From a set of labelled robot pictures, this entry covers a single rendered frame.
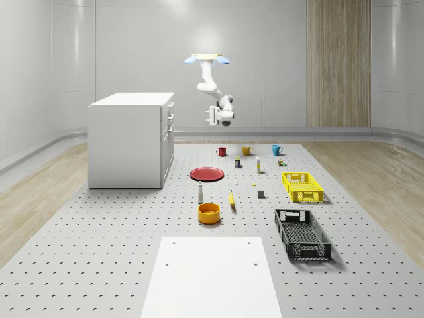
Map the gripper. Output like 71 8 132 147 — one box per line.
204 105 219 127

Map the red plate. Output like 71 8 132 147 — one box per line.
189 166 225 183

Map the drone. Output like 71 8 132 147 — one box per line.
184 52 231 66

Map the white cabinet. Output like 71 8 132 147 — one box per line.
87 91 176 190

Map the yellow bowl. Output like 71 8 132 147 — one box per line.
197 202 221 226

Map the yellow basket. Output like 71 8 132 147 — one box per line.
282 172 325 203

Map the white board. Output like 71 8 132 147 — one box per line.
140 236 284 318

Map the dark grey basket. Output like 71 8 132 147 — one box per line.
274 209 333 263

